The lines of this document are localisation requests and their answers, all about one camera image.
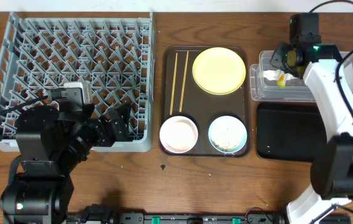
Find green orange snack wrapper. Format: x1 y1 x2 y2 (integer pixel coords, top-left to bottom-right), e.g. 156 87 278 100
277 73 287 88

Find white napkin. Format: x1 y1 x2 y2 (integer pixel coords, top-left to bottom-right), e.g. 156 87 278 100
263 70 285 82

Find light blue bowl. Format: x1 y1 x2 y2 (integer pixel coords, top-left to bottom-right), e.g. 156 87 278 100
208 116 248 154

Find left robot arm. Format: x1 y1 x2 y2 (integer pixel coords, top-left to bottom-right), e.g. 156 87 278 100
0 101 131 223

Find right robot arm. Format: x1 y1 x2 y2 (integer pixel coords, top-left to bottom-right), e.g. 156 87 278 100
270 12 353 223

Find clear plastic waste bin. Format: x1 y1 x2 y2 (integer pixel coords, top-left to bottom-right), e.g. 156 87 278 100
250 50 353 102

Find grey dishwasher rack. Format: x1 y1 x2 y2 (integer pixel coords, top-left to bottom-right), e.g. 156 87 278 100
0 13 156 152

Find black waste tray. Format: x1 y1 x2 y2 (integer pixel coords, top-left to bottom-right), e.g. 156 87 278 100
256 103 327 162

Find pink bowl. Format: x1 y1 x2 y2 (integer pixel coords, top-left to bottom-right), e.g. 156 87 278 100
159 116 199 154

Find yellow plate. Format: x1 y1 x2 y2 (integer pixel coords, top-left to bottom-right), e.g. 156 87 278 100
192 47 246 95

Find dark brown serving tray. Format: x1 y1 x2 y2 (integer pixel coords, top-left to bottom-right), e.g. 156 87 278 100
160 45 252 158

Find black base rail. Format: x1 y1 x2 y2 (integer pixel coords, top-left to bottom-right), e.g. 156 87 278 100
64 204 289 224

